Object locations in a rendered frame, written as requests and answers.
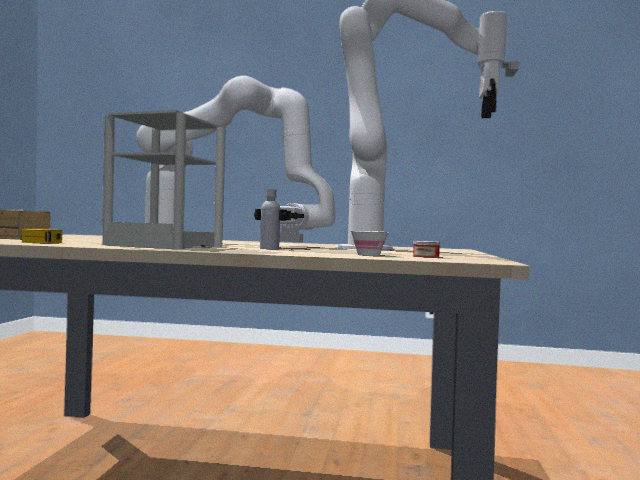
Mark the grey shelving unit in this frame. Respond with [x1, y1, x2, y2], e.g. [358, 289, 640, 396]
[102, 110, 225, 249]

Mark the grey cup with pink band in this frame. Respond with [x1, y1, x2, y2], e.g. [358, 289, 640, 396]
[350, 231, 389, 256]

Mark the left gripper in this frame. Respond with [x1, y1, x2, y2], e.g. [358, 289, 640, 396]
[479, 61, 503, 118]

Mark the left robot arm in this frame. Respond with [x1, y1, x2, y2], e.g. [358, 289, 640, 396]
[338, 0, 519, 249]

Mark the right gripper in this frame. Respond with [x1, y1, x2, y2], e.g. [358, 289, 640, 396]
[254, 204, 304, 228]

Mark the small red tin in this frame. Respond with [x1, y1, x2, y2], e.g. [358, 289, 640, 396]
[413, 241, 440, 258]

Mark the dark grey cylinder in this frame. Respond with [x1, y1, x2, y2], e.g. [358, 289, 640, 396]
[260, 189, 280, 250]

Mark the brown wooden crate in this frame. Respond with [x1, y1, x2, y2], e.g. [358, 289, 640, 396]
[0, 210, 50, 239]

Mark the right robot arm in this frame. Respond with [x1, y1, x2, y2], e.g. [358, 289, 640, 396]
[136, 76, 335, 242]

